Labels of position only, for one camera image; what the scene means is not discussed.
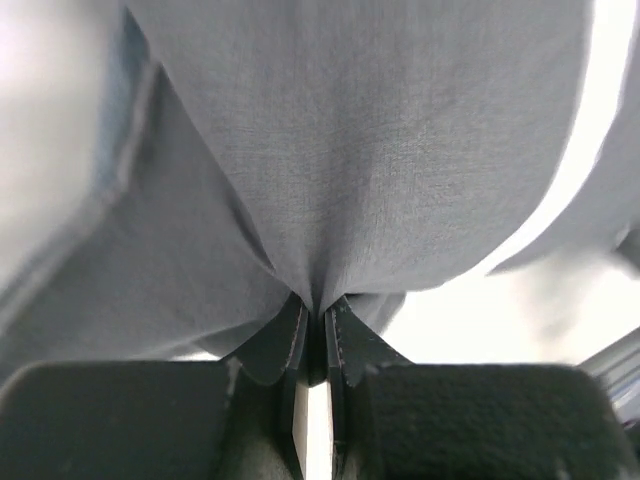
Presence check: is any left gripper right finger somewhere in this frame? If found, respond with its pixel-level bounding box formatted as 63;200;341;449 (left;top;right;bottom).
324;300;639;479

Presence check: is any grey striped pillowcase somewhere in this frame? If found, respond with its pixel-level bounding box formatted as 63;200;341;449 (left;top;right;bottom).
1;1;639;377

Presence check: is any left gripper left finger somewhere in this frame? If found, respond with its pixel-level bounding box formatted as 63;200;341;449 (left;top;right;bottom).
1;297;306;479

